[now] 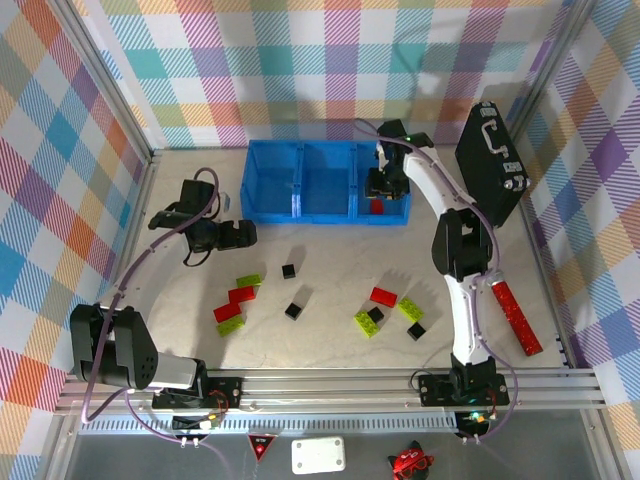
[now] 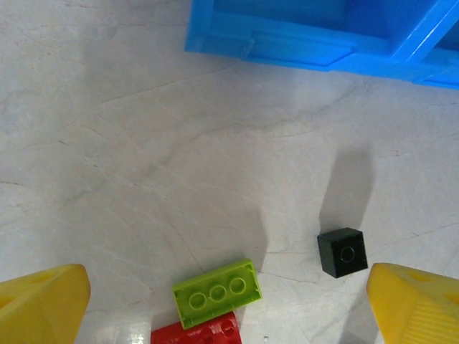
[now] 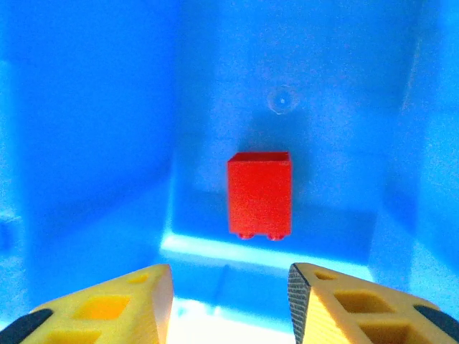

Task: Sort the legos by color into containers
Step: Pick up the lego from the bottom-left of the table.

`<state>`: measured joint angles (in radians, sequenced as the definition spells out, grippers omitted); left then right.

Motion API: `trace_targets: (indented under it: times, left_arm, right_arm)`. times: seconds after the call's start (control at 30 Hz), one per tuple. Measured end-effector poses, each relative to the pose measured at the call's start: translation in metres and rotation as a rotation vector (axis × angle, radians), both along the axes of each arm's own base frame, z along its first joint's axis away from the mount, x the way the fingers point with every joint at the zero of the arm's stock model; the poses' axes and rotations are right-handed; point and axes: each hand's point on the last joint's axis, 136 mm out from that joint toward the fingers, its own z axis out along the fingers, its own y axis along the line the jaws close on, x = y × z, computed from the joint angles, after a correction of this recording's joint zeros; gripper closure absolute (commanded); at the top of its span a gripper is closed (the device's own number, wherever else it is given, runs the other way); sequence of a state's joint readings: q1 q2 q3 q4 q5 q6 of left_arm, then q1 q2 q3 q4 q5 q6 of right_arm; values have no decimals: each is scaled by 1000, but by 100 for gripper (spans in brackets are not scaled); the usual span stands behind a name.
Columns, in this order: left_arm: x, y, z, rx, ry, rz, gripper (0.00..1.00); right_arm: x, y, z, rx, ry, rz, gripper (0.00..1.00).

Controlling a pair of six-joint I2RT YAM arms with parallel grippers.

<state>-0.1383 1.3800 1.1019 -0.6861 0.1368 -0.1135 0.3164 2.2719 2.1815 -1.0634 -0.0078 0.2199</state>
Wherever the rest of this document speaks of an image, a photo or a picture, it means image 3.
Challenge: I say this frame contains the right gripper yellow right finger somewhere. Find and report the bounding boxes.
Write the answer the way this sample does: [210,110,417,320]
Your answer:
[286,262,459,344]

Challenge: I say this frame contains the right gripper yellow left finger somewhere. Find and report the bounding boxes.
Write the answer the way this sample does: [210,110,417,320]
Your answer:
[0,264,175,344]

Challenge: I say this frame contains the red lego brick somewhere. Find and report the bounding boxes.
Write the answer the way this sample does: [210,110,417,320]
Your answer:
[226,150,292,240]

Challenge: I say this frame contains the blue plastic bin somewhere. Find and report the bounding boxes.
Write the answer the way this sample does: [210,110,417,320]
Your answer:
[0,0,459,344]

